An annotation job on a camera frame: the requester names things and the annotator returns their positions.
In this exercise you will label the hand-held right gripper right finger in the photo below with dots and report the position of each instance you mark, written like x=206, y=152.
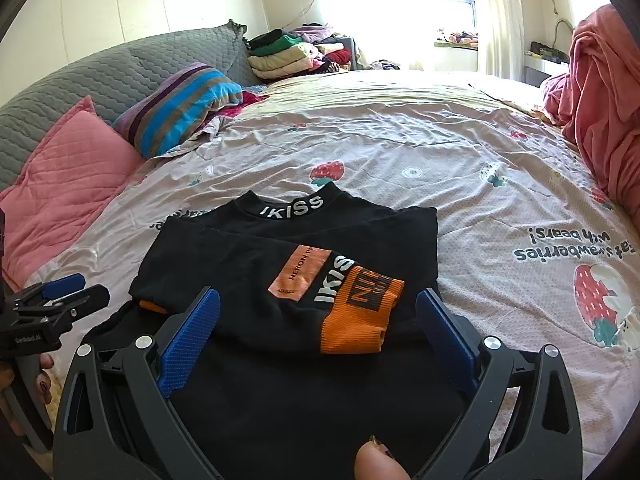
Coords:
x=445, y=335

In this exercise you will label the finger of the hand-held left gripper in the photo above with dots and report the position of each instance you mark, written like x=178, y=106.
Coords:
x=80, y=299
x=62, y=284

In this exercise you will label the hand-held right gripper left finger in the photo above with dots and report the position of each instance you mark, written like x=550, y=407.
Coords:
x=190, y=340

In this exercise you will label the black sweater with orange cuffs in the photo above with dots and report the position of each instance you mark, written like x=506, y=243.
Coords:
x=250, y=260

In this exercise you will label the clothes on window sill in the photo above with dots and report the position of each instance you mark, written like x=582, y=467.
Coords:
x=457, y=37

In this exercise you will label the stack of folded clothes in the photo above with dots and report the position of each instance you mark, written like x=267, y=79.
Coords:
x=285, y=57

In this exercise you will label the person's left hand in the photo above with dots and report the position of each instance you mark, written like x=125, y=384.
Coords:
x=45, y=380

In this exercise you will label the person's right hand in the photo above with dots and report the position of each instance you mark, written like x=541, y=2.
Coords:
x=377, y=462

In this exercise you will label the pink quilted pillow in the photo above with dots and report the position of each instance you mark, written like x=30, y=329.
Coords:
x=65, y=175

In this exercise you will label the grey quilted headboard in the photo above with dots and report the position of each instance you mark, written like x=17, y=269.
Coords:
x=100, y=75

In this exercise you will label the striped pillow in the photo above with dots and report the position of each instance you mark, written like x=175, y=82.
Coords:
x=180, y=105

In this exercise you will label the dark red cloth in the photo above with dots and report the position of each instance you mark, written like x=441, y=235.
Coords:
x=240, y=102

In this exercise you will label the white cabinet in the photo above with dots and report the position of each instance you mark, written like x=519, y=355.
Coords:
x=540, y=67

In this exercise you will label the pink blanket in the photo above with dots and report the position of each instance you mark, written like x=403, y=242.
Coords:
x=605, y=100

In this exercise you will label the white curtain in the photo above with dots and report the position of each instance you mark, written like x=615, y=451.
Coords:
x=500, y=20

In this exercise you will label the grey bent pipe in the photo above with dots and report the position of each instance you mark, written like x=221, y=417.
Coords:
x=562, y=27

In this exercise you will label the window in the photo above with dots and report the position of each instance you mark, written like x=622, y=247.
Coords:
x=450, y=0

